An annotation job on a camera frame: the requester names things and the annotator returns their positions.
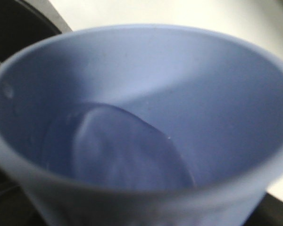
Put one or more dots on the light blue ribbed cup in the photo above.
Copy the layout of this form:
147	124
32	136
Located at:
142	125

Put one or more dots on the black glass gas stove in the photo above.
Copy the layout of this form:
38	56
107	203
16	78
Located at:
25	22

